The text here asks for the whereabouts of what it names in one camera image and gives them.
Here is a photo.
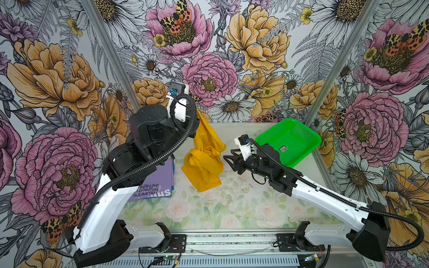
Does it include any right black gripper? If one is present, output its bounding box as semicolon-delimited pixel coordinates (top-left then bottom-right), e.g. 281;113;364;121
223;149;271;179

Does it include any yellow t-shirt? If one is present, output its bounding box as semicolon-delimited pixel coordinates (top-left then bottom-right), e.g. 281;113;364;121
182;111;226;192

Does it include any green plastic basket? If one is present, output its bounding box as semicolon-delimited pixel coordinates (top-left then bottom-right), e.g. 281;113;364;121
256;118;322;168

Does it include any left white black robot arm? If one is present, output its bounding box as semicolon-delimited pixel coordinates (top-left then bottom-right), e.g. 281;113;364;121
65;94;200;268

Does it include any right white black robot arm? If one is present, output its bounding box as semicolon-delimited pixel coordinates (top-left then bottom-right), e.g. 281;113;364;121
223;145;391;262

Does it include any folded purple t-shirt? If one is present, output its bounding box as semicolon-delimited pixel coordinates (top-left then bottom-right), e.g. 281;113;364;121
128;157;175;202

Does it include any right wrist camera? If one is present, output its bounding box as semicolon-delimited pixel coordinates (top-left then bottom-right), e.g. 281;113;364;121
234;134;252;161

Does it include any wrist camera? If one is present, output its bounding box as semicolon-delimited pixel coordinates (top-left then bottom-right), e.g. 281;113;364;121
234;134;252;161
166;81;189;98

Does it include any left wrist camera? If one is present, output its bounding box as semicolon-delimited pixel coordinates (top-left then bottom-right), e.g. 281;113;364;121
166;81;189;98

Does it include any aluminium front rail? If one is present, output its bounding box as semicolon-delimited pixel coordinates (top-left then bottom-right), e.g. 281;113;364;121
86;229;376;259

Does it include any left aluminium corner post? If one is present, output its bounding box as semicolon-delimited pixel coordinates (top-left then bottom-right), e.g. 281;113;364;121
82;1;141;112

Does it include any aluminium corner post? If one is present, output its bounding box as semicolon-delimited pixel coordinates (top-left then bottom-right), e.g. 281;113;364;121
82;1;141;112
305;0;381;126

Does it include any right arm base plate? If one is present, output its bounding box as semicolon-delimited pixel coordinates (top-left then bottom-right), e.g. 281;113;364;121
273;233;325;252

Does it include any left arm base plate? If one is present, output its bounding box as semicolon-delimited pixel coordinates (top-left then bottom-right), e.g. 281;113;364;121
139;234;187;253

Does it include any right aluminium corner post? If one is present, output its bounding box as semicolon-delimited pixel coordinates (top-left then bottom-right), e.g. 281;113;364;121
305;0;381;126

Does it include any right corrugated black cable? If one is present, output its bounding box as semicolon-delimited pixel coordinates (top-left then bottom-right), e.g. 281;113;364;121
247;138;425;252

